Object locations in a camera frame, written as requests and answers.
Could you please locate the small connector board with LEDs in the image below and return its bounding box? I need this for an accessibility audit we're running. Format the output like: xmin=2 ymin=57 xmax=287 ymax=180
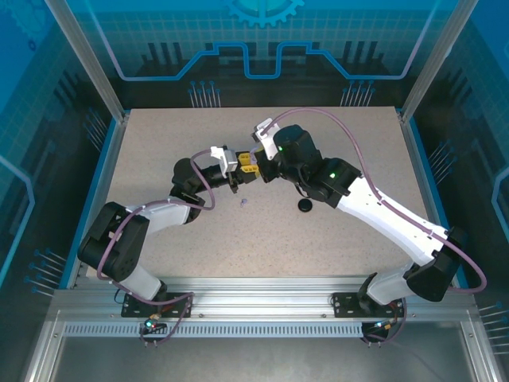
xmin=143 ymin=316 xmax=166 ymax=333
xmin=363 ymin=320 xmax=398 ymax=335

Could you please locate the grey metal sheet panel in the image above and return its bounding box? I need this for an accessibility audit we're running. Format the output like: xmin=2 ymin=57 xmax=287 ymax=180
xmin=49 ymin=336 xmax=478 ymax=382

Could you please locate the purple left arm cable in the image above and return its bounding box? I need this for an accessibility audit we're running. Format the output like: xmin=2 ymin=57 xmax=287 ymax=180
xmin=95 ymin=149 xmax=219 ymax=348

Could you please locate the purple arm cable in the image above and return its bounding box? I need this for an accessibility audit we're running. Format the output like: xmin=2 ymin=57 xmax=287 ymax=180
xmin=265 ymin=107 xmax=488 ymax=348
xmin=95 ymin=149 xmax=219 ymax=348

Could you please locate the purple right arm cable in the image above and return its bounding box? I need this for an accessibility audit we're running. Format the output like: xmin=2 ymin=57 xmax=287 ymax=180
xmin=265 ymin=107 xmax=488 ymax=348

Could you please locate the aluminium blue side rail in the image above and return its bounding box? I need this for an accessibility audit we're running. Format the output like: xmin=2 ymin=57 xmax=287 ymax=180
xmin=59 ymin=113 xmax=131 ymax=290
xmin=397 ymin=111 xmax=471 ymax=290

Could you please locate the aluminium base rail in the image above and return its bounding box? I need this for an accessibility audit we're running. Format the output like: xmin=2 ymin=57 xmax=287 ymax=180
xmin=51 ymin=275 xmax=476 ymax=324

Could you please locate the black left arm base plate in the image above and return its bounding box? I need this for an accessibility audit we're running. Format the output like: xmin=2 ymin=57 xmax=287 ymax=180
xmin=121 ymin=292 xmax=195 ymax=318

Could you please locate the aluminium frame post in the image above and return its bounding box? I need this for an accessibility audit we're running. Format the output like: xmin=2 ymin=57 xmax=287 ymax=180
xmin=398 ymin=0 xmax=481 ymax=123
xmin=44 ymin=0 xmax=130 ymax=123

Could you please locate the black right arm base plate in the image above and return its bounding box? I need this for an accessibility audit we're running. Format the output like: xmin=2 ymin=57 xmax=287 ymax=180
xmin=332 ymin=292 xmax=407 ymax=319

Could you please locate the slotted grey cable duct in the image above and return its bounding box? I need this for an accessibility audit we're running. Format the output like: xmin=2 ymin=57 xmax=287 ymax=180
xmin=62 ymin=322 xmax=369 ymax=340

